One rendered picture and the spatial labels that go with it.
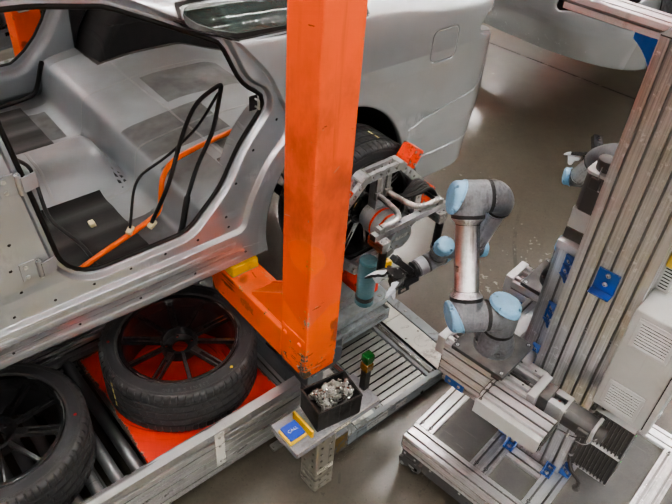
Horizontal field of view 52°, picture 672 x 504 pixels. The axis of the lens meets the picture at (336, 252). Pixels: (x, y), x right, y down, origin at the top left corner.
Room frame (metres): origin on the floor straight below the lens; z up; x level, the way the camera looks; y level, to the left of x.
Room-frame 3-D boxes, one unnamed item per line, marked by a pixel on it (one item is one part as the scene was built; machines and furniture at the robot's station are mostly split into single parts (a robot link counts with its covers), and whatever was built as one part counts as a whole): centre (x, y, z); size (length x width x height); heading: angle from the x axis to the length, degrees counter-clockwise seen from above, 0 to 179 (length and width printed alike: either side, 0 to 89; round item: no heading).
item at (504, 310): (1.75, -0.61, 0.98); 0.13 x 0.12 x 0.14; 100
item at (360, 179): (2.43, -0.16, 0.85); 0.54 x 0.07 x 0.54; 133
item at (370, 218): (2.38, -0.20, 0.85); 0.21 x 0.14 x 0.14; 43
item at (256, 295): (2.11, 0.31, 0.69); 0.52 x 0.17 x 0.35; 43
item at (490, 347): (1.75, -0.61, 0.87); 0.15 x 0.15 x 0.10
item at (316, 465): (1.64, 0.01, 0.21); 0.10 x 0.10 x 0.42; 43
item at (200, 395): (1.95, 0.64, 0.39); 0.66 x 0.66 x 0.24
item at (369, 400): (1.66, -0.02, 0.44); 0.43 x 0.17 x 0.03; 133
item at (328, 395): (1.67, -0.03, 0.51); 0.20 x 0.14 x 0.13; 124
